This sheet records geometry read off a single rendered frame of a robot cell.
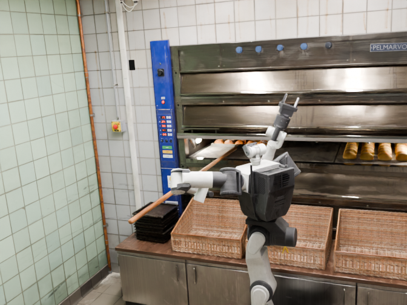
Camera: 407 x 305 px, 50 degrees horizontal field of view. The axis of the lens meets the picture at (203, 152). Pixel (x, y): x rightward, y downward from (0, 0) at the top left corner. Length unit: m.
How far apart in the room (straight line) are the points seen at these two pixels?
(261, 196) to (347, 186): 1.13
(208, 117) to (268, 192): 1.31
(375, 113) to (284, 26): 0.89
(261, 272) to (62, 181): 1.85
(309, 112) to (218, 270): 1.33
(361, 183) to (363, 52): 0.94
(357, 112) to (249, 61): 0.87
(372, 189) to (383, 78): 0.80
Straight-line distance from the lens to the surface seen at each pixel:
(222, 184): 2.38
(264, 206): 2.42
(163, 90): 3.61
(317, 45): 3.28
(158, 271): 3.52
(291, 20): 3.30
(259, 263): 2.71
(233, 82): 3.42
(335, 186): 3.42
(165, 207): 3.69
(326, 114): 3.31
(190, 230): 3.72
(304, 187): 3.45
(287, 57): 3.32
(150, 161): 3.83
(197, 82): 3.52
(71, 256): 4.00
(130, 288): 3.74
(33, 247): 3.62
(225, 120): 3.47
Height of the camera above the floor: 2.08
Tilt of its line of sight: 14 degrees down
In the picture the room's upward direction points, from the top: 4 degrees counter-clockwise
